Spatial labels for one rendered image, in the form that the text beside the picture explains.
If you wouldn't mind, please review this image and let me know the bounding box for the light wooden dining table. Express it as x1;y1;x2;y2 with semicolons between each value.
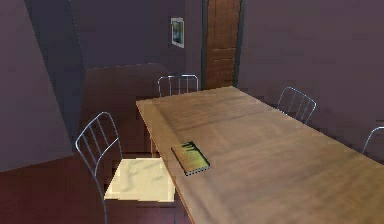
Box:
135;85;384;224

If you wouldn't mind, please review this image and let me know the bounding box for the metal chair with cream seat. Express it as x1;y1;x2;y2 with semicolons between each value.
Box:
157;73;200;98
361;126;384;155
277;86;318;125
74;111;177;224

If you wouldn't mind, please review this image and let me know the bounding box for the green and yellow book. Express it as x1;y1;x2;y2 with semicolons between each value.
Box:
170;140;211;177

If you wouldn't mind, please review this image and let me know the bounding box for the brown wooden room door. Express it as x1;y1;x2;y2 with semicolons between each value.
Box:
204;0;242;90

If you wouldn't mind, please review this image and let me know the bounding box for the white framed wall picture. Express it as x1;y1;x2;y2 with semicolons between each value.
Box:
170;17;185;49

